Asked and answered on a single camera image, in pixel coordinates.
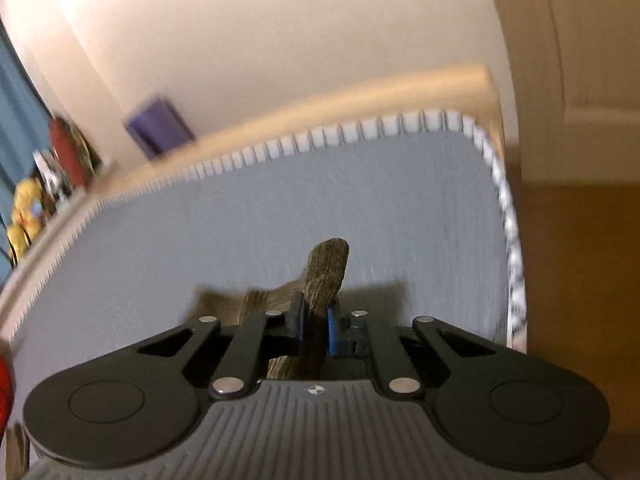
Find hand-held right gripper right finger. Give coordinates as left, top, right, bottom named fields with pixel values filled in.
left=326, top=305, right=496, bottom=400

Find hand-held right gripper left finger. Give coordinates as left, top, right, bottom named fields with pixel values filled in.
left=135, top=293, right=306, bottom=401

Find grey-brown pants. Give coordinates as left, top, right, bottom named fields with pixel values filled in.
left=4, top=236, right=351, bottom=480

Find purple foam block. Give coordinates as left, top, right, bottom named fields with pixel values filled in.
left=122, top=95, right=196, bottom=161

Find beige window sill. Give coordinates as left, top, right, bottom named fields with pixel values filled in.
left=10, top=160, right=121, bottom=273

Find red cushion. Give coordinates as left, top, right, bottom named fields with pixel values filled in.
left=49, top=116, right=101, bottom=191

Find white toy figure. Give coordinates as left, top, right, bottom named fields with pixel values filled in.
left=32, top=149, right=67, bottom=202

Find yellow plush toy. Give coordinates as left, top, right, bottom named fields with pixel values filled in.
left=7, top=177, right=49, bottom=261

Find red cloth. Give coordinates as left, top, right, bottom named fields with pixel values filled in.
left=0, top=352, right=17, bottom=428

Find blue curtain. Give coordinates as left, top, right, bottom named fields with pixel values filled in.
left=0, top=25, right=56, bottom=261

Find white door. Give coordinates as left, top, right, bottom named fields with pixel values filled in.
left=505, top=0, right=640, bottom=186

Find light wooden bed frame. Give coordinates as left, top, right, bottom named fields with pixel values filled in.
left=0, top=63, right=507, bottom=341

